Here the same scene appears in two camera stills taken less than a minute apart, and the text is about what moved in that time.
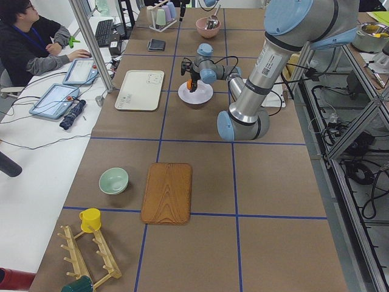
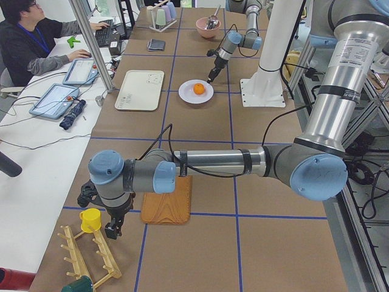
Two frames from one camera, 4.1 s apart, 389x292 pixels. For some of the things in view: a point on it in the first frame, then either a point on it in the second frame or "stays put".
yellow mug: x=90 y=217 stays put
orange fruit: x=189 y=84 to x=199 y=89
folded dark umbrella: x=68 y=120 stays put
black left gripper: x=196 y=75 to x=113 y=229
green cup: x=160 y=17 stays put
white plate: x=203 y=93 stays put
